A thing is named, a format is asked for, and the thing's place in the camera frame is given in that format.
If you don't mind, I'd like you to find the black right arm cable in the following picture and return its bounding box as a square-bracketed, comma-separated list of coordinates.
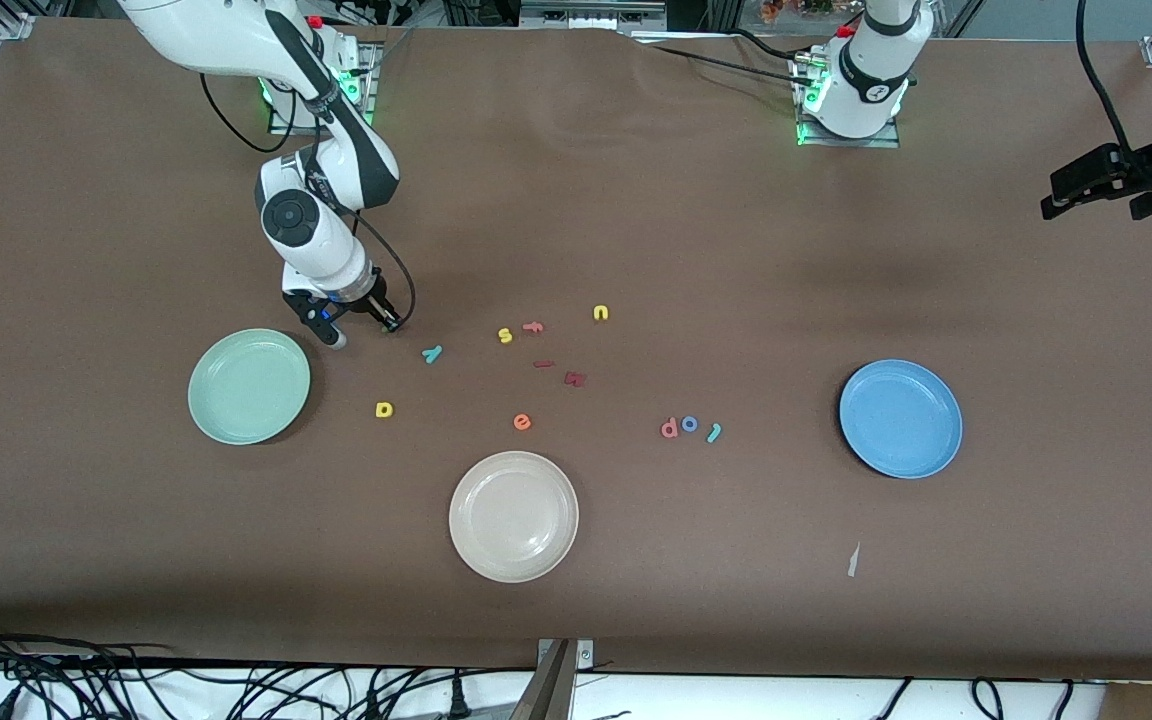
[199, 72, 418, 329]

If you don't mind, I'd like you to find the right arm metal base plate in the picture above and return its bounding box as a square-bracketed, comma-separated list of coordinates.
[268, 40, 378, 137]

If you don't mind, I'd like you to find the green plate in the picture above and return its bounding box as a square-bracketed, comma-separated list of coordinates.
[187, 328, 312, 446]

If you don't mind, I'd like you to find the grey metal box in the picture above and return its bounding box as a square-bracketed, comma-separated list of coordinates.
[519, 0, 668, 32]

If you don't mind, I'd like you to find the metal table bracket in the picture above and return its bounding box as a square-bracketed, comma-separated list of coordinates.
[509, 638, 595, 720]

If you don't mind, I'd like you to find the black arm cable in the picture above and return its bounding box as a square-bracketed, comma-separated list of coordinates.
[199, 72, 418, 329]
[1077, 0, 1139, 153]

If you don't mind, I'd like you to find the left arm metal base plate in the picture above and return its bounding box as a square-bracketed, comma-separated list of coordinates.
[793, 55, 902, 149]

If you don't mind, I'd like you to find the blue plate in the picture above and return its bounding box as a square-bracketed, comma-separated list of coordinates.
[839, 359, 964, 480]

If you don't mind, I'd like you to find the black cable on table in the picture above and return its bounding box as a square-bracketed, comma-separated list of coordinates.
[636, 28, 809, 87]

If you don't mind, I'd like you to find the brown table cover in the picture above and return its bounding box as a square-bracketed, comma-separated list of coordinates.
[0, 18, 1152, 683]

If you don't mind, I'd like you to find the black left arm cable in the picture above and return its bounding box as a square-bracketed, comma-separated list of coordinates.
[1077, 0, 1139, 153]

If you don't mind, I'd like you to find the black floor cable tangle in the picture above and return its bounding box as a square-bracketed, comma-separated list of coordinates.
[0, 618, 537, 720]

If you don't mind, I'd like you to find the beige plate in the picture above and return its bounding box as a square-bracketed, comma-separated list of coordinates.
[448, 450, 580, 584]

